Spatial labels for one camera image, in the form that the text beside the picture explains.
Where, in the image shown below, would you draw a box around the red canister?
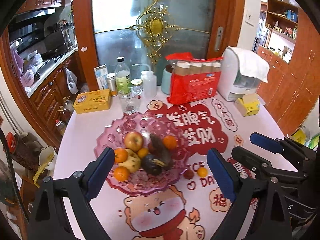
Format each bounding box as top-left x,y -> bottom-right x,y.
5,132 -> 18,153

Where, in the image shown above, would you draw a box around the yellow tin box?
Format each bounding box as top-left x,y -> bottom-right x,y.
73,89 -> 112,115

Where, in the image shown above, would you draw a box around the frosted glass door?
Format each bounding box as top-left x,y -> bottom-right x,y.
91,0 -> 218,93

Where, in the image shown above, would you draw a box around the white towel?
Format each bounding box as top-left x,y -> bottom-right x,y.
235,49 -> 270,83

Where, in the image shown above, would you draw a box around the large orange mandarin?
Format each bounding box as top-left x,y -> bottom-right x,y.
114,166 -> 130,182

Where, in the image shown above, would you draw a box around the gold door ornament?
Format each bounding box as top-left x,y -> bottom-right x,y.
130,0 -> 180,60

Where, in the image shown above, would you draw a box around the white wall switch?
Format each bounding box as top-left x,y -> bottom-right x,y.
244,9 -> 255,26

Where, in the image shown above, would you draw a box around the white bucket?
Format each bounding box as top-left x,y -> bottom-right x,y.
39,146 -> 57,172

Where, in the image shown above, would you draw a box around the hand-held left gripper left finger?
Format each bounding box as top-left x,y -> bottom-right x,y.
26,147 -> 115,240

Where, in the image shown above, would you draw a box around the white countertop appliance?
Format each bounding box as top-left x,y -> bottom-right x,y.
217,46 -> 263,102

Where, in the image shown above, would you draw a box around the dark green avocado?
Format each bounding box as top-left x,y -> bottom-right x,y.
141,154 -> 163,176

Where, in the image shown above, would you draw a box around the yellow green bag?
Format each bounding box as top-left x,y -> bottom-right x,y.
290,127 -> 319,150

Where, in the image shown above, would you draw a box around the white plastic bottle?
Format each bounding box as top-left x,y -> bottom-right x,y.
140,70 -> 157,98

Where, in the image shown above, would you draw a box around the wooden shelf cabinet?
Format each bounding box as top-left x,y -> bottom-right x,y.
257,0 -> 320,135

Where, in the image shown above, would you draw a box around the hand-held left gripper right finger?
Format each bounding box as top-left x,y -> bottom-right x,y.
207,148 -> 293,240

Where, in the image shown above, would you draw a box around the small glass jar gold lid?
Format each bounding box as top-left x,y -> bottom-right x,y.
130,79 -> 143,99

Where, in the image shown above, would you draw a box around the yellow tissue box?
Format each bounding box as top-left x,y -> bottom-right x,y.
234,94 -> 262,117

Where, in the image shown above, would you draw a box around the red yellow apple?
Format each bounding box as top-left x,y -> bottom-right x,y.
124,131 -> 144,152

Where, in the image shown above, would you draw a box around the orange tin can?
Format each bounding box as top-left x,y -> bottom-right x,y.
106,72 -> 118,97

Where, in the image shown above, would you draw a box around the yellow pear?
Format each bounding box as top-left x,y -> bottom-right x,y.
124,149 -> 142,173

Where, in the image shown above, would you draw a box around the pink glass fruit plate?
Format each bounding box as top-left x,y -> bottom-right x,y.
94,112 -> 193,195

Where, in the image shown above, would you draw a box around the overripe dark banana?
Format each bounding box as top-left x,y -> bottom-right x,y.
149,134 -> 173,169

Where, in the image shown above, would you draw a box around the metal door handle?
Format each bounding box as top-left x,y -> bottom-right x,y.
214,26 -> 224,51

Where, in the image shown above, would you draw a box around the clear drinking glass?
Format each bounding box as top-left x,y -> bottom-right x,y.
119,92 -> 140,115

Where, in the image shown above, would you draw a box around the teal jar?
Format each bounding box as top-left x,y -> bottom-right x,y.
161,65 -> 175,95

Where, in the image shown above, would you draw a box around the range hood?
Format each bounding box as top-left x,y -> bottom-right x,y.
9,7 -> 57,24

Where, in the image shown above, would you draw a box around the cooking oil bottle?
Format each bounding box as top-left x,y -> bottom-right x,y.
62,97 -> 74,113
59,106 -> 72,124
55,119 -> 67,135

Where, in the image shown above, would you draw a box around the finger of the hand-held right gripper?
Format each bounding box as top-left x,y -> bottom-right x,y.
250,132 -> 307,163
231,146 -> 304,178

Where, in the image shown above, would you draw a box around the pink kitchen appliance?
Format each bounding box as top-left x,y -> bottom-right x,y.
21,66 -> 35,85

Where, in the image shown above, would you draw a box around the glass bottle green label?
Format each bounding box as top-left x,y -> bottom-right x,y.
115,56 -> 132,98

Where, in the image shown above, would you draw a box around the blue white carton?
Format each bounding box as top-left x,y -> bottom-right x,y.
94,64 -> 108,90

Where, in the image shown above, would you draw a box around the red pack of bottles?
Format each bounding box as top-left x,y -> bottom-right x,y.
165,53 -> 224,105

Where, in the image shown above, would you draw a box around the printed red table mat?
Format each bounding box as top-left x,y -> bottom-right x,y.
120,99 -> 260,240

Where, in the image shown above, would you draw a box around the hanging clear plastic bag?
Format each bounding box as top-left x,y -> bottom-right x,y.
64,66 -> 79,95

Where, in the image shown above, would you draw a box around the wooden lower kitchen cabinets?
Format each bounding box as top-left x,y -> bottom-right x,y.
27,49 -> 87,130

